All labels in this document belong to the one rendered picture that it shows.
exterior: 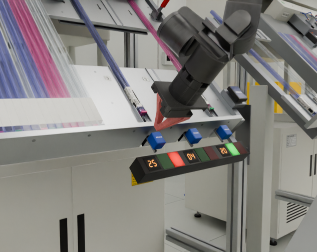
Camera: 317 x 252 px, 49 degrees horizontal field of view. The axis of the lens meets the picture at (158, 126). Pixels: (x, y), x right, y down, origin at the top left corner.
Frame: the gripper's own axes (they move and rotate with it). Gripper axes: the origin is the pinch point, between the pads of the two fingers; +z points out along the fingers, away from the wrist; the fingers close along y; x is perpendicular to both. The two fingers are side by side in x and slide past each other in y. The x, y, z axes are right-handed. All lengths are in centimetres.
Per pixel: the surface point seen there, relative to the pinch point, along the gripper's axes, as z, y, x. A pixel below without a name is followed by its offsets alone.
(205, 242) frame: 41, -36, 16
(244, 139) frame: 8.0, -37.0, 0.4
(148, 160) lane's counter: 4.4, 2.6, 5.0
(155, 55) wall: 113, -167, -171
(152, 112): 3.5, -4.3, -6.5
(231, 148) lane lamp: 4.0, -23.0, 5.1
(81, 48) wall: 114, -90, -169
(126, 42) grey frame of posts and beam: 23, -32, -58
